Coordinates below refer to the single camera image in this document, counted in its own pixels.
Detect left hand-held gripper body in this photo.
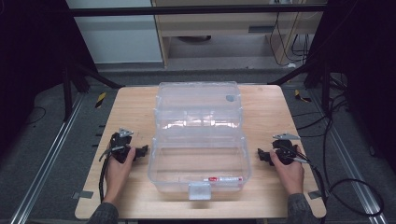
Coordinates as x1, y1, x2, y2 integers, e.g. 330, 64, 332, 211
108, 126, 137, 164

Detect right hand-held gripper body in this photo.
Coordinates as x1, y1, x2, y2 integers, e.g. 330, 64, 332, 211
271, 133, 302, 166

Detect clear plastic storage box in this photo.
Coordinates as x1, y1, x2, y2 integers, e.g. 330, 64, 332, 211
147, 80, 253, 201

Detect person's right hand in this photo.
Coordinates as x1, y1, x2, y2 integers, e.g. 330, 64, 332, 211
268, 145, 305, 197

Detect person's left hand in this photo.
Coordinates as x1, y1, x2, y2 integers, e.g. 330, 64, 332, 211
103, 147, 137, 203

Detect yellow black tape strip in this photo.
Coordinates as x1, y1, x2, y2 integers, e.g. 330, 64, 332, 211
293, 89, 313, 104
94, 91, 107, 109

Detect grey tape piece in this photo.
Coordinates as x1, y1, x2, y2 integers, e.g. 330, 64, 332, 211
71, 189, 94, 201
307, 189, 323, 201

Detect black metal stand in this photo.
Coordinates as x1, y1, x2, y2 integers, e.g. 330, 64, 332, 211
266, 58, 332, 117
61, 61, 126, 123

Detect white cabinet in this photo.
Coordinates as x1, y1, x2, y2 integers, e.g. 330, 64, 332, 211
64, 0, 164, 65

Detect black curtain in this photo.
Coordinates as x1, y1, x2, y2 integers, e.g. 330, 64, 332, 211
306, 0, 396, 175
0, 0, 98, 157

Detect light wooden desk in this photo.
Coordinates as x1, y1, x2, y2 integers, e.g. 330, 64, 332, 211
150, 0, 329, 68

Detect black horizontal metal bar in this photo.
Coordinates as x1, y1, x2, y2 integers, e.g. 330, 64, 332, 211
66, 5, 329, 18

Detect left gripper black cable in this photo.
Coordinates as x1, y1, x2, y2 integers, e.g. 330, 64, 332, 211
98, 145, 126, 203

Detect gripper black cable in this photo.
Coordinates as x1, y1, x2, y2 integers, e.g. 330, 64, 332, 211
281, 145, 385, 218
98, 145, 126, 203

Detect black floor cables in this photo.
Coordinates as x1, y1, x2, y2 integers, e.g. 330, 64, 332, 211
291, 73, 354, 139

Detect aluminium floor rail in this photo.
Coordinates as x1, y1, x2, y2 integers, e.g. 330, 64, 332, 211
307, 89, 390, 224
8, 92, 86, 224

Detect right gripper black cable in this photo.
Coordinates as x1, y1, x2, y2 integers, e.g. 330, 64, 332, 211
281, 145, 385, 218

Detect thin black floor cable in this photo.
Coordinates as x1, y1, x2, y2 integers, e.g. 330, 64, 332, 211
25, 105, 48, 126

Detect black hanging desk cables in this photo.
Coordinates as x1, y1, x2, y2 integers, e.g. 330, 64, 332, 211
268, 11, 313, 68

